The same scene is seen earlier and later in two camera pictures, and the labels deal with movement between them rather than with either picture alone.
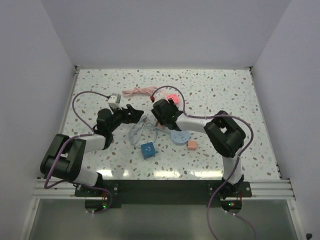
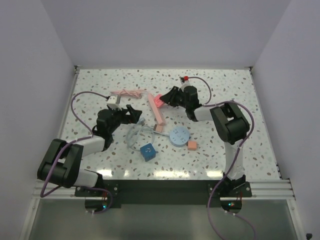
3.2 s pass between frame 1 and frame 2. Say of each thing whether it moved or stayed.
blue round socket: stayed
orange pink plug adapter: stayed
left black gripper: stayed
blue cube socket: stayed
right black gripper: moved
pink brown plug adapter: moved
